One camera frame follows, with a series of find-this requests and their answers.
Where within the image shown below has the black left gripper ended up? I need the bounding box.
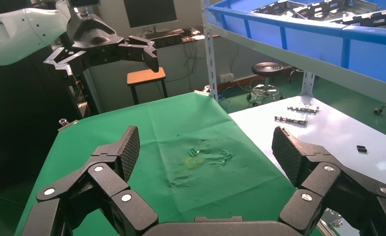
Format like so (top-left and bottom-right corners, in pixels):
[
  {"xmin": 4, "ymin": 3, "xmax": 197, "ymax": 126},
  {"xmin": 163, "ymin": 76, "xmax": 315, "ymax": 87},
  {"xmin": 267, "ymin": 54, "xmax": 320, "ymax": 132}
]
[{"xmin": 43, "ymin": 13, "xmax": 160, "ymax": 81}]

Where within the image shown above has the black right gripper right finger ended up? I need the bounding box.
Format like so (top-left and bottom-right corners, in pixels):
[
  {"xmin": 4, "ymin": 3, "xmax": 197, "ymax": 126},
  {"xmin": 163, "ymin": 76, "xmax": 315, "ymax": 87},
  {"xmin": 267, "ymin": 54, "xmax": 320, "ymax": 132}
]
[{"xmin": 272, "ymin": 126, "xmax": 386, "ymax": 236}]

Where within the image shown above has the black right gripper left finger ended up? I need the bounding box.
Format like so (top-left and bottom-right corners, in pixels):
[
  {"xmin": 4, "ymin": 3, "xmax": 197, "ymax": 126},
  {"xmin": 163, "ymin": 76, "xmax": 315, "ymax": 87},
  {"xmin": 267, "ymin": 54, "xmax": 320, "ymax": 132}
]
[{"xmin": 21, "ymin": 125, "xmax": 160, "ymax": 236}]

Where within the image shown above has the stamped sheet metal bracket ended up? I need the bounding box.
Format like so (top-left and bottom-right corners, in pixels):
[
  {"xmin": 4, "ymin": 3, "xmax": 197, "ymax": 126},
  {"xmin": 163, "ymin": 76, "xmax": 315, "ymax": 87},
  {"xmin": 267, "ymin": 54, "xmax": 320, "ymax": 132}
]
[
  {"xmin": 294, "ymin": 0, "xmax": 368, "ymax": 22},
  {"xmin": 330, "ymin": 8, "xmax": 386, "ymax": 30},
  {"xmin": 251, "ymin": 0, "xmax": 307, "ymax": 19}
]

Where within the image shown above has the wooden top stool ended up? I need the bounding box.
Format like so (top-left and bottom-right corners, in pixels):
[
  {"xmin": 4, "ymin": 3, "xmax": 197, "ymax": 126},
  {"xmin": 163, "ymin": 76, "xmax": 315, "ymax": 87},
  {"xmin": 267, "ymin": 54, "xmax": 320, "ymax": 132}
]
[{"xmin": 126, "ymin": 67, "xmax": 168, "ymax": 106}]

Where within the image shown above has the silver binder clip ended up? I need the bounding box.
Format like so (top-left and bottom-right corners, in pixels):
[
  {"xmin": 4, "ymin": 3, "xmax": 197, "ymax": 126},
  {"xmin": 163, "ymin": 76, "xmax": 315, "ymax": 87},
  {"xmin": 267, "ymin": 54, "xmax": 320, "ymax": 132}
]
[
  {"xmin": 193, "ymin": 85, "xmax": 212, "ymax": 98},
  {"xmin": 57, "ymin": 118, "xmax": 79, "ymax": 132},
  {"xmin": 320, "ymin": 209, "xmax": 344, "ymax": 236}
]

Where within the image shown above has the dark computer monitor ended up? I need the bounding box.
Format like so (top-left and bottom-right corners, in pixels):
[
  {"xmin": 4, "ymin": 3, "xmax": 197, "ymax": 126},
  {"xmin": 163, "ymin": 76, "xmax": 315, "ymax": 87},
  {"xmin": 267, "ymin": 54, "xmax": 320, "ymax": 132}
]
[{"xmin": 123, "ymin": 0, "xmax": 178, "ymax": 30}]

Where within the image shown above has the black electronics box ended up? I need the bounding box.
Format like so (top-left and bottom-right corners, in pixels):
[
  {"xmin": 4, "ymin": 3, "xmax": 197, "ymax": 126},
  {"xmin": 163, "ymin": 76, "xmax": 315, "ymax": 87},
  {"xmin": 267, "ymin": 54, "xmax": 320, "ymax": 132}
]
[{"xmin": 150, "ymin": 34, "xmax": 183, "ymax": 49}]

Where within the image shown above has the green table cloth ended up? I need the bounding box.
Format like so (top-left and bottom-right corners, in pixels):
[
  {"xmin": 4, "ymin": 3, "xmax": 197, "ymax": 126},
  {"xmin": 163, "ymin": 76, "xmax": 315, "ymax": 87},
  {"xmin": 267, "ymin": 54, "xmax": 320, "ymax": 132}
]
[{"xmin": 14, "ymin": 91, "xmax": 324, "ymax": 236}]

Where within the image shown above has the office chair base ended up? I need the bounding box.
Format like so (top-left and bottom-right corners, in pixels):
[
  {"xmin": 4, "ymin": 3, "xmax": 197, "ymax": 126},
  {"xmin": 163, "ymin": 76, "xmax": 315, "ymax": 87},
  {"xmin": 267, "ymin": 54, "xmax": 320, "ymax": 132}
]
[{"xmin": 246, "ymin": 61, "xmax": 285, "ymax": 108}]

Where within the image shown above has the blue plastic bin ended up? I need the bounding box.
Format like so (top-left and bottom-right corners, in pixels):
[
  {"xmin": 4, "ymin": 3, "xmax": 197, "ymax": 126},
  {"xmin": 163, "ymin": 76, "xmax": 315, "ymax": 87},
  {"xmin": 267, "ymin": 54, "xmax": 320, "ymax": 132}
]
[{"xmin": 204, "ymin": 0, "xmax": 386, "ymax": 89}]

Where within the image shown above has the notched metal rail part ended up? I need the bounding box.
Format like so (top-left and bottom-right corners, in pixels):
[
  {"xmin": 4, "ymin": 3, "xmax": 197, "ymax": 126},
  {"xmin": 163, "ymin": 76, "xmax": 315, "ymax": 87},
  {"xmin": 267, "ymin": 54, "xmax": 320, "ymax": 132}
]
[
  {"xmin": 274, "ymin": 115, "xmax": 308, "ymax": 126},
  {"xmin": 287, "ymin": 103, "xmax": 320, "ymax": 114}
]

